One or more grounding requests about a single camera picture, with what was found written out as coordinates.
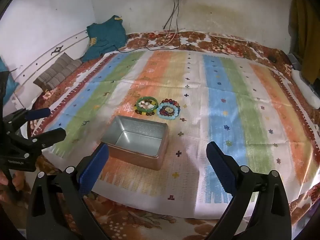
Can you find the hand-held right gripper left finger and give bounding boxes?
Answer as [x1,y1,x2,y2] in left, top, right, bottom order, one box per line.
[25,143,110,240]

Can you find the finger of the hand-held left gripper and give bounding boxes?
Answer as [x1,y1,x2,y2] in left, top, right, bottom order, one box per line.
[2,108,51,130]
[10,127,67,155]

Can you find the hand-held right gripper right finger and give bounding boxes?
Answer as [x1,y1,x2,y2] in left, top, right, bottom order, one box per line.
[205,141,292,240]

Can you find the metal tin box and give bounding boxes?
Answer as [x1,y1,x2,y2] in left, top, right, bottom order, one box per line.
[100,115,169,172]

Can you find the blue bead bracelet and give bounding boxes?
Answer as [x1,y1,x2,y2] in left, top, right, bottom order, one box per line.
[156,99,181,120]

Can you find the brown yellow bead bracelet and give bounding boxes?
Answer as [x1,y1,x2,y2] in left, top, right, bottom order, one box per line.
[134,106,157,117]

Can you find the dark multicolour bead bracelet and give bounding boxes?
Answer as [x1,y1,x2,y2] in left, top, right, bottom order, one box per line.
[160,104,177,117]

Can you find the pale mixed bead bracelet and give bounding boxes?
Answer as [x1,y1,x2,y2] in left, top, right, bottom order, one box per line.
[139,100,155,110]

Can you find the green bangle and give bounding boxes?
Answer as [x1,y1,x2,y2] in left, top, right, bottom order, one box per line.
[136,96,159,113]

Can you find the person's left hand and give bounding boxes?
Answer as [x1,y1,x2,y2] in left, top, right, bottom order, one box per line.
[0,169,27,193]

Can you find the teal cloth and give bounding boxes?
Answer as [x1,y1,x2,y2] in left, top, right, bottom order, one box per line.
[0,56,19,103]

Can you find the grey striped cushion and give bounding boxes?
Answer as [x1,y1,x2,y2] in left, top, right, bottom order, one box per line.
[33,53,83,90]

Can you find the white bed headboard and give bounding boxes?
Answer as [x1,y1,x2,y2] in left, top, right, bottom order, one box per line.
[7,29,89,98]

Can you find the multicolour striped mat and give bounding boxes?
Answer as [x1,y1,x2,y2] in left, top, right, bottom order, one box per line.
[41,50,320,218]

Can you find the teal shirt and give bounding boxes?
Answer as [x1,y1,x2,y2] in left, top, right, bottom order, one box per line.
[81,15,128,62]

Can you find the white remote-like object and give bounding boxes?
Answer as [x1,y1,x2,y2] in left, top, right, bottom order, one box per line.
[291,69,320,109]

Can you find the mustard garment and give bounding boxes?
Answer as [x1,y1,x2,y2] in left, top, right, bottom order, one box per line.
[290,0,320,84]

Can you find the white cable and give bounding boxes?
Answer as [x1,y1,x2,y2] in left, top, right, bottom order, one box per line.
[150,31,180,48]
[212,36,248,46]

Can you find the black cable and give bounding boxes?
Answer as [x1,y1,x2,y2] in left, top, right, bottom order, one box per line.
[163,0,177,30]
[111,0,182,53]

